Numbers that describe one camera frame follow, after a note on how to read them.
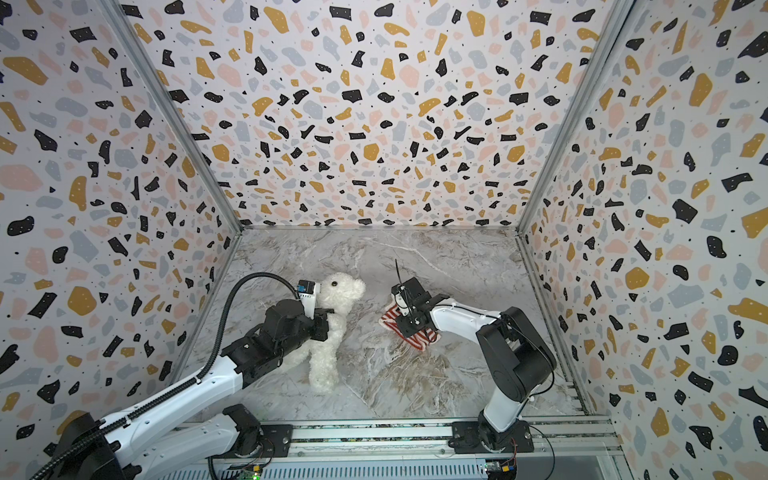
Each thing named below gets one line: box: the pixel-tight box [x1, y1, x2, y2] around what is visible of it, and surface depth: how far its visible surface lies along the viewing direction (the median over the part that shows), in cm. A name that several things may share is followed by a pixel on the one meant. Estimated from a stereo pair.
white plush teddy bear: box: [283, 272, 367, 391], surface depth 75 cm
